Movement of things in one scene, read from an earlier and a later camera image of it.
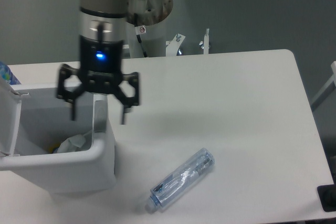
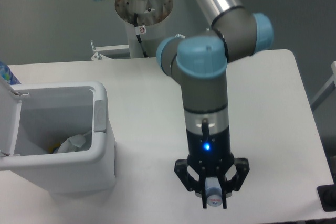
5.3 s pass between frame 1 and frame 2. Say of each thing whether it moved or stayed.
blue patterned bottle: stayed
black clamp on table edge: stayed
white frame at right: stayed
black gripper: moved
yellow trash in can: stayed
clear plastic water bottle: moved
